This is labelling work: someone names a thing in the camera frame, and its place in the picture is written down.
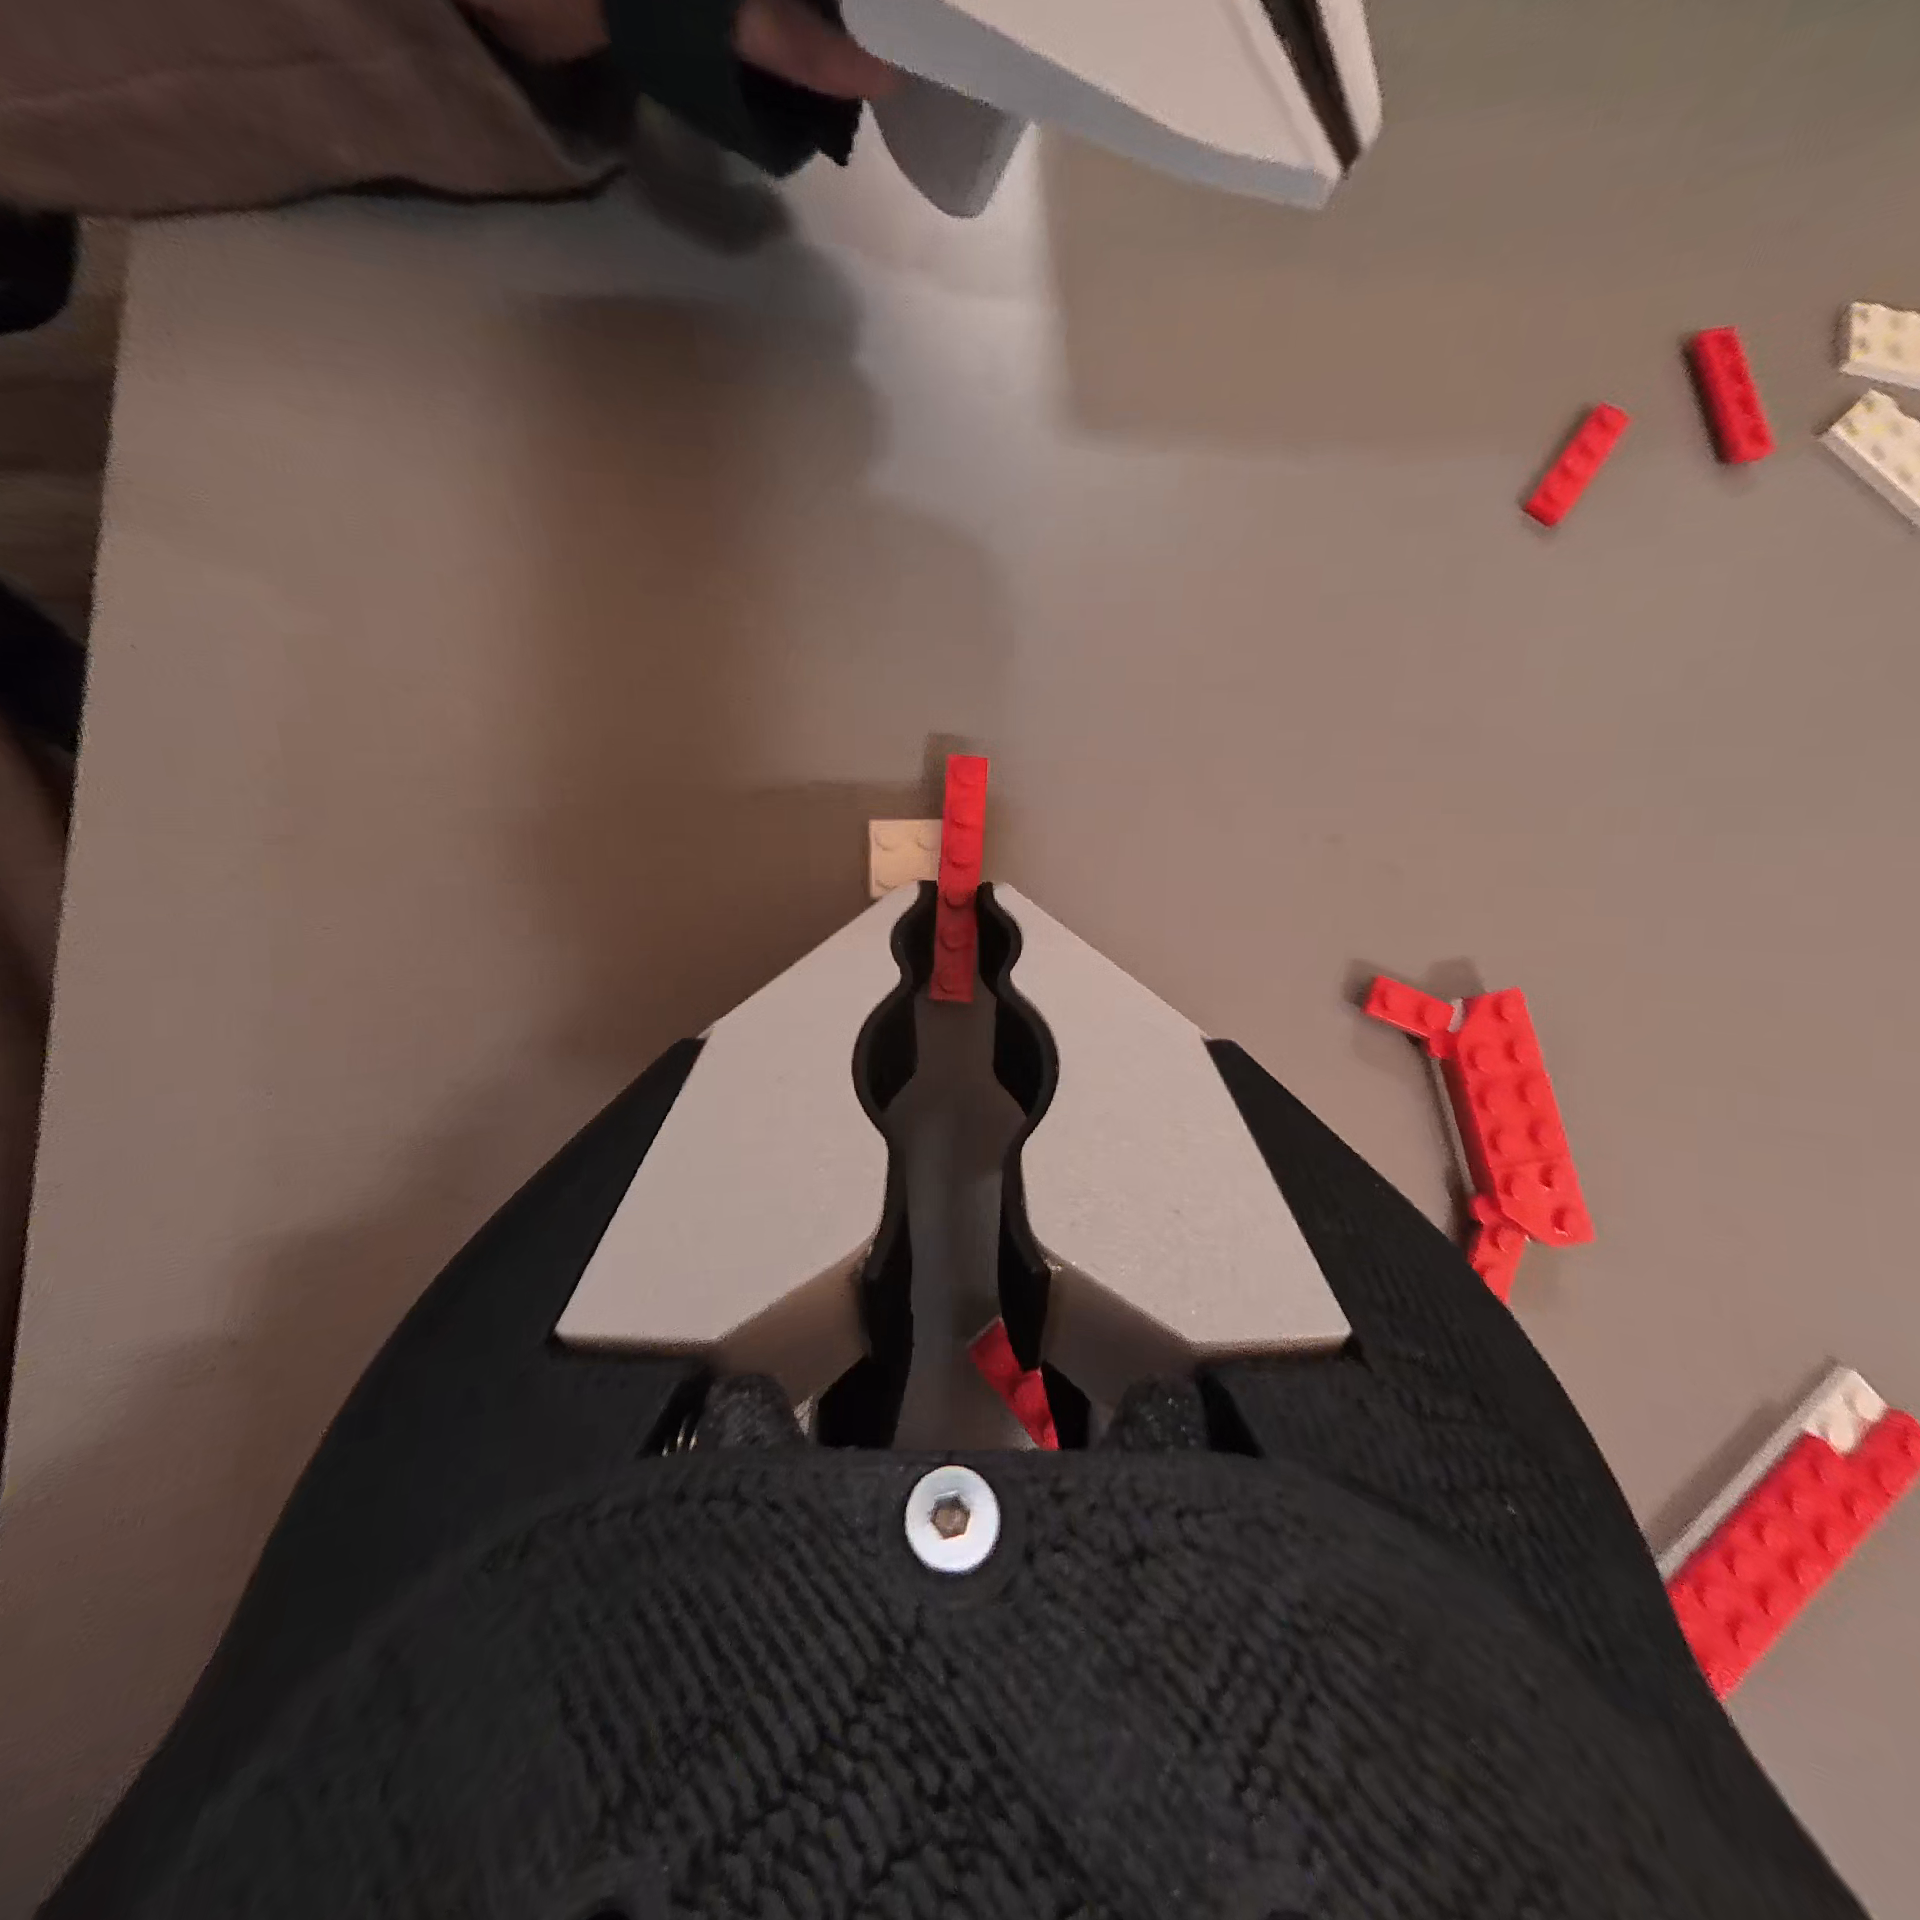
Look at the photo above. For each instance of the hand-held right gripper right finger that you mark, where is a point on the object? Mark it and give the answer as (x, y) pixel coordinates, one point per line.
(1185, 1185)

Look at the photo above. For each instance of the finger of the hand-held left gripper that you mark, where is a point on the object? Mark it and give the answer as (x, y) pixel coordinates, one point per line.
(1108, 77)
(1349, 60)

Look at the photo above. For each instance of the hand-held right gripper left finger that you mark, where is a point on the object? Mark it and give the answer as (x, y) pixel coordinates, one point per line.
(720, 1201)

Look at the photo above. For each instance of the small white lego plate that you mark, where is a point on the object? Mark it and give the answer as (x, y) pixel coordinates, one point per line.
(901, 856)

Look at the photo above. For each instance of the narrow red lego plate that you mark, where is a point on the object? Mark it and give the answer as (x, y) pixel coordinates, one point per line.
(964, 840)

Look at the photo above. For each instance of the red lego plate stack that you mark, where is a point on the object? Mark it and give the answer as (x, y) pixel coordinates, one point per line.
(1009, 1373)

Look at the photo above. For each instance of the red and white lego assembly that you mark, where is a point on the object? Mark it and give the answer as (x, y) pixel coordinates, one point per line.
(1516, 1110)

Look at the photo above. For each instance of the long red lego assembly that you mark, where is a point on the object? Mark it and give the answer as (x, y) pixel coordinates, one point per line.
(1786, 1545)

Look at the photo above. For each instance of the person's left hand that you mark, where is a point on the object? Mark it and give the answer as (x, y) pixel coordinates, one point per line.
(826, 45)

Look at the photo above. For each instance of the person's clothing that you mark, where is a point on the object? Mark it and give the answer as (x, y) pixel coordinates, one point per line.
(31, 902)

